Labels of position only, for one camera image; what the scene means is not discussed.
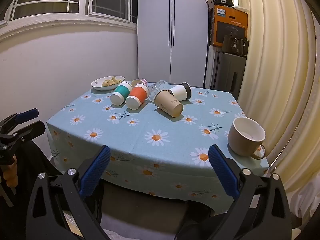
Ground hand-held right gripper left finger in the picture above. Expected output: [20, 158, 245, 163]
[26, 145, 112, 240]

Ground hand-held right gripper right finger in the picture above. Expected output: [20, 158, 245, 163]
[208, 144, 293, 240]

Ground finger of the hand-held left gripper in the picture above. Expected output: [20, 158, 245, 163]
[10, 120, 46, 145]
[0, 108, 39, 133]

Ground teal and white cup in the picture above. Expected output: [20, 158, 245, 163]
[110, 81, 133, 106]

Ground orange and white cup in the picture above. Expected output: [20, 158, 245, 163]
[125, 83, 150, 110]

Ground brown paper cup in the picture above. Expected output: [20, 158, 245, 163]
[154, 89, 184, 118]

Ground white cup with black base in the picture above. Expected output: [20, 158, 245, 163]
[168, 82, 192, 102]

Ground clear glass cup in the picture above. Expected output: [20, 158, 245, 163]
[148, 80, 168, 103]

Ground pink cup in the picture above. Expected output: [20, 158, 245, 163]
[131, 78, 148, 88]

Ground beige mug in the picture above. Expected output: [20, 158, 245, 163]
[227, 117, 267, 160]

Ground blue daisy print tablecloth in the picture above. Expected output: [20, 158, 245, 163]
[46, 81, 270, 217]

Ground white bowl with food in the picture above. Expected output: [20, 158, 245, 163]
[90, 75, 125, 91]

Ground pale food pieces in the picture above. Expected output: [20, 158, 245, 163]
[101, 77, 122, 87]

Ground grey suitcase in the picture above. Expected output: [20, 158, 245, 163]
[211, 51, 247, 92]

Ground cream curtain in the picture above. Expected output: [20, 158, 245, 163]
[232, 0, 320, 230]

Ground white folded board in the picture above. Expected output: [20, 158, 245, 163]
[204, 45, 215, 88]

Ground grey handbag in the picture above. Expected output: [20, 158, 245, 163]
[222, 34, 248, 57]

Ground white wardrobe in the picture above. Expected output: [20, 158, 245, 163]
[137, 0, 209, 89]

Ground orange cardboard box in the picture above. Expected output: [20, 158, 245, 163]
[209, 4, 250, 48]

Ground black camera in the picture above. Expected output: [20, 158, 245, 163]
[206, 0, 234, 7]

